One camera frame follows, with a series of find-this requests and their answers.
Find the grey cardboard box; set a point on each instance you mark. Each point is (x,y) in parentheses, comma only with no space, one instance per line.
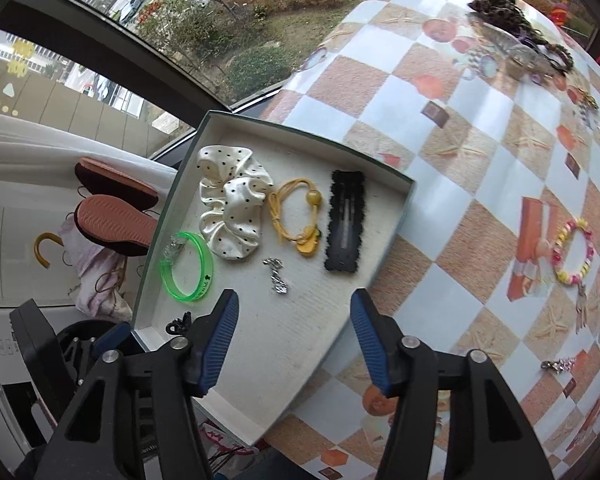
(300,320)

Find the pale printed cloth bag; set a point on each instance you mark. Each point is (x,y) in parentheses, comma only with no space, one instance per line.
(100,280)

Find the white polka dot scrunchie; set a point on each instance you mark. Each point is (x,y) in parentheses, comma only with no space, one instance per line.
(232,200)

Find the silver rabbit hair clip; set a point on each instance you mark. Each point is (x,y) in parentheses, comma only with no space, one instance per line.
(580,307)

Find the silver star hair clip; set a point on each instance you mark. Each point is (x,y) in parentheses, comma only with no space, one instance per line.
(558,364)

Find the brown slipper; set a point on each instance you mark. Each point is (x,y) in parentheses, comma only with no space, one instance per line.
(112,225)
(115,187)

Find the clear hair claw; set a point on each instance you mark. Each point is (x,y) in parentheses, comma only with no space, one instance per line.
(512,52)

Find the leopard print scrunchie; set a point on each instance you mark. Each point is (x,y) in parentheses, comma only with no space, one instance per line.
(500,2)

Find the gold hair clip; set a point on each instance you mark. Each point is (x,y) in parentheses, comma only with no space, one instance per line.
(586,101)

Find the black rectangular snap clip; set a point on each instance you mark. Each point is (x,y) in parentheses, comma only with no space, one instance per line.
(347,222)

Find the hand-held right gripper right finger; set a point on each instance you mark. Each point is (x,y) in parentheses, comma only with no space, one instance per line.
(372,345)

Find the small black claw clip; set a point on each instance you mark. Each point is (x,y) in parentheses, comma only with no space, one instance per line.
(179,324)

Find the small silver hair clip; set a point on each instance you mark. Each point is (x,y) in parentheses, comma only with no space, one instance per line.
(278,277)

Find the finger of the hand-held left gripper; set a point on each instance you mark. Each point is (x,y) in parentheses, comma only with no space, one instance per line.
(111,341)

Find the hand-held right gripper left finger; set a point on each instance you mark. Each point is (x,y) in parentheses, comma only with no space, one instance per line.
(215,345)

